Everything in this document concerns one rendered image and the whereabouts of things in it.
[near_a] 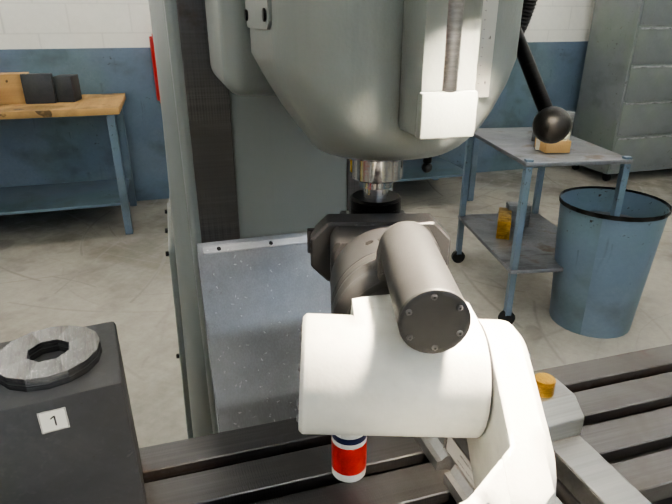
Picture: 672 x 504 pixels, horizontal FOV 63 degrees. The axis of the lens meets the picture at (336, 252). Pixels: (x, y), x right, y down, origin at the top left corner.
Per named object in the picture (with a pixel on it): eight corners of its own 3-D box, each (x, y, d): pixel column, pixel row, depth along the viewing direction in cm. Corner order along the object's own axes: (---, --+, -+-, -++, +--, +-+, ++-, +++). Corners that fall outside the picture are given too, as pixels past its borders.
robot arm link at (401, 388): (450, 360, 40) (496, 481, 29) (303, 356, 39) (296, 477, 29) (473, 213, 35) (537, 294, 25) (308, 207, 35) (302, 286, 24)
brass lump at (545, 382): (557, 396, 59) (560, 382, 58) (540, 400, 58) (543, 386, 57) (544, 384, 61) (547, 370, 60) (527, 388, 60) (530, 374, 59)
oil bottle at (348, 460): (370, 479, 62) (373, 401, 58) (337, 487, 61) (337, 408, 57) (359, 454, 66) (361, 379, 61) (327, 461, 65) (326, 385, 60)
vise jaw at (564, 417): (581, 434, 59) (588, 405, 57) (482, 462, 55) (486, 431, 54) (545, 400, 64) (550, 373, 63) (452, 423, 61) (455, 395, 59)
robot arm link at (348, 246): (452, 192, 47) (492, 244, 36) (443, 291, 51) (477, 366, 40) (306, 193, 47) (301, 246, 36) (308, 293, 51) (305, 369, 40)
